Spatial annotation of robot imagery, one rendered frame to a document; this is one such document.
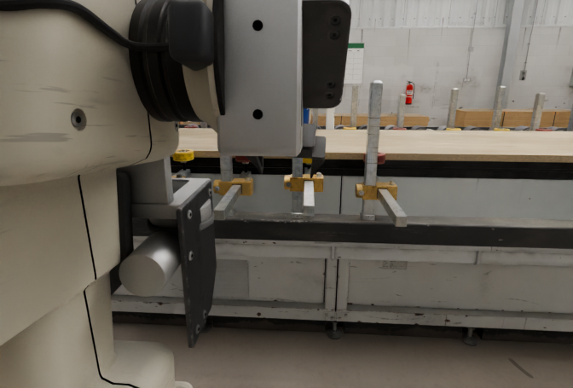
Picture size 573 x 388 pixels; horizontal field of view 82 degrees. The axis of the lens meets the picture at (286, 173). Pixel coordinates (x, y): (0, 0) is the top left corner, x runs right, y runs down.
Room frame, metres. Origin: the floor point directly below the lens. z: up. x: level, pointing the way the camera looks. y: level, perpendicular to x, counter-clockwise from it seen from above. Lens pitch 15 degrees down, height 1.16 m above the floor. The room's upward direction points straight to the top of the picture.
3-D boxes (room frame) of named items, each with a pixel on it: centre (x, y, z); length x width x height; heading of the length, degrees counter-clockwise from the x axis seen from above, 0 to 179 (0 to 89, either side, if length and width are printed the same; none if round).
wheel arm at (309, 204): (1.06, -0.08, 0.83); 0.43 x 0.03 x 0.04; 176
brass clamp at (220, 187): (1.13, 0.19, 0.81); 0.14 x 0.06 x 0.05; 86
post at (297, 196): (1.11, -0.04, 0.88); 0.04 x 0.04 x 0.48; 86
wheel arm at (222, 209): (1.08, 0.17, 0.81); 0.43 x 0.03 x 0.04; 176
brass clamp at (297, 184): (1.11, -0.06, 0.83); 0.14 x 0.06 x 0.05; 86
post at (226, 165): (1.13, 0.21, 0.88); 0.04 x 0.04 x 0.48; 86
